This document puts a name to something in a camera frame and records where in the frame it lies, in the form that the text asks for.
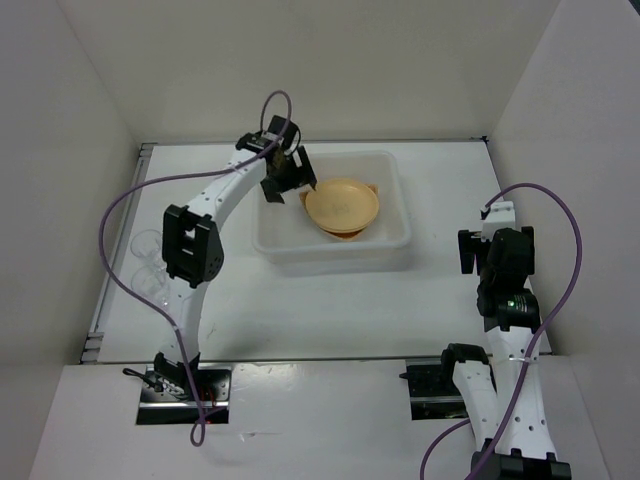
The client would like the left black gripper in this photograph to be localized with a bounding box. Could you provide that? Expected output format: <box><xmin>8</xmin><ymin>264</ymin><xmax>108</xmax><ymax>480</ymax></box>
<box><xmin>261</xmin><ymin>145</ymin><xmax>316</xmax><ymax>203</ymax></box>

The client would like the triangular woven bamboo tray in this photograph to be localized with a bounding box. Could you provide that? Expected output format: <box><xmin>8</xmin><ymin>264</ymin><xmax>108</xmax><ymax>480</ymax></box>
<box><xmin>298</xmin><ymin>182</ymin><xmax>380</xmax><ymax>244</ymax></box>

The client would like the beige plastic plate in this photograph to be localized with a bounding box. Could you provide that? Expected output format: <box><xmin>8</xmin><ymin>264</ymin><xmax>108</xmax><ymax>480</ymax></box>
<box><xmin>304</xmin><ymin>177</ymin><xmax>380</xmax><ymax>233</ymax></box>

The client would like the clear glass cup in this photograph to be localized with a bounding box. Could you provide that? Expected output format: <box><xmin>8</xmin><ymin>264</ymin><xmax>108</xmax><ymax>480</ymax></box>
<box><xmin>130</xmin><ymin>229</ymin><xmax>165</xmax><ymax>271</ymax></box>
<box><xmin>131</xmin><ymin>266</ymin><xmax>170</xmax><ymax>310</ymax></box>

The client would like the beige bear plate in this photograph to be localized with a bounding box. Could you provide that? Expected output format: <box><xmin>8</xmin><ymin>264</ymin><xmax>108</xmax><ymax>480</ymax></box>
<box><xmin>315</xmin><ymin>221</ymin><xmax>372</xmax><ymax>237</ymax></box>

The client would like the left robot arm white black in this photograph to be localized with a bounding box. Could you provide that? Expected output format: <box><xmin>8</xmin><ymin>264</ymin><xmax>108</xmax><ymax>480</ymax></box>
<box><xmin>154</xmin><ymin>115</ymin><xmax>317</xmax><ymax>400</ymax></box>

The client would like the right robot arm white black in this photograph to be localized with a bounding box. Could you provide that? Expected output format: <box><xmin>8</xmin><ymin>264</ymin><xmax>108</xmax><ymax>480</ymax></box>
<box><xmin>438</xmin><ymin>227</ymin><xmax>572</xmax><ymax>479</ymax></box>

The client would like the clear plastic bin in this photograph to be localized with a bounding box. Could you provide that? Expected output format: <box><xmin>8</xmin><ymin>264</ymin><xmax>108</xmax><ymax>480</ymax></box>
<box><xmin>253</xmin><ymin>150</ymin><xmax>412</xmax><ymax>276</ymax></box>

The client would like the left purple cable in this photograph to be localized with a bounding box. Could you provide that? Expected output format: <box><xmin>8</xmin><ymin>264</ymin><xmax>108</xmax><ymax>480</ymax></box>
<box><xmin>97</xmin><ymin>89</ymin><xmax>294</xmax><ymax>448</ymax></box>

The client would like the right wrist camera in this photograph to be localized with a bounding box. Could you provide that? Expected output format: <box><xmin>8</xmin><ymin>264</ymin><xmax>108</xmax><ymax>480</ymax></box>
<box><xmin>480</xmin><ymin>201</ymin><xmax>516</xmax><ymax>242</ymax></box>

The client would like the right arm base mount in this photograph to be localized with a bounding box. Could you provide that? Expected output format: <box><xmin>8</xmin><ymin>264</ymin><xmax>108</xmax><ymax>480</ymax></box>
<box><xmin>399</xmin><ymin>358</ymin><xmax>467</xmax><ymax>421</ymax></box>

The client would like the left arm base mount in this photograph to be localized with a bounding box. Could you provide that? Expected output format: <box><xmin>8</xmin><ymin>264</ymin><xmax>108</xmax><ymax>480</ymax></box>
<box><xmin>122</xmin><ymin>364</ymin><xmax>232</xmax><ymax>426</ymax></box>

